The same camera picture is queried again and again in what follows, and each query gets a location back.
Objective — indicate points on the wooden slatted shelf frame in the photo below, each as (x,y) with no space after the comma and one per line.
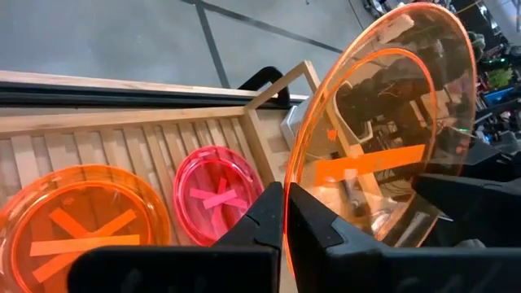
(122,118)

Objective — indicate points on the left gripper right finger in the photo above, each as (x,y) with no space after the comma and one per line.
(366,272)

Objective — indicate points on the pink transparent plastic plate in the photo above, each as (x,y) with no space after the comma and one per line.
(248,183)
(211,195)

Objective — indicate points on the orange transparent plastic plate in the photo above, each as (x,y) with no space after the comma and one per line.
(158,211)
(386,163)
(81,228)

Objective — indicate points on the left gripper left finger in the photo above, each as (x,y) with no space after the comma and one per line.
(203,268)

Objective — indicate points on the black curved tube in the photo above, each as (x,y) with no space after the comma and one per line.
(264,73)

